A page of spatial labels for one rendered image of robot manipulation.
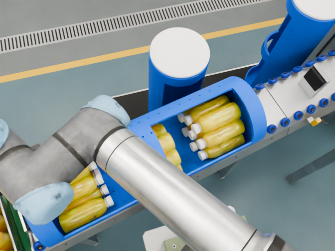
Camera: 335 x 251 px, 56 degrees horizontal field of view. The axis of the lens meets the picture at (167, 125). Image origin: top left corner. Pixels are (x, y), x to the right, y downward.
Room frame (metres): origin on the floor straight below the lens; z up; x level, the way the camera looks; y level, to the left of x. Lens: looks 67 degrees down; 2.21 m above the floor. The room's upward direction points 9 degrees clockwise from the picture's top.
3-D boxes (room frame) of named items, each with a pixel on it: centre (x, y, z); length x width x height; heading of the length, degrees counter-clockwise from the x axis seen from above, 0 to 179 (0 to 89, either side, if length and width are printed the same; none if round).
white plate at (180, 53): (0.88, 0.00, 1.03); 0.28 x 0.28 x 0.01
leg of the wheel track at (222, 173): (0.62, -0.44, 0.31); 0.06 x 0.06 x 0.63; 36
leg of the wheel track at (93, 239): (0.05, 0.36, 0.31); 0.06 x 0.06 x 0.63; 36
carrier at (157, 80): (0.88, 0.00, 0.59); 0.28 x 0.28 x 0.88
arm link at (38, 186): (0.09, 0.18, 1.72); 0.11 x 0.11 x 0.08; 57
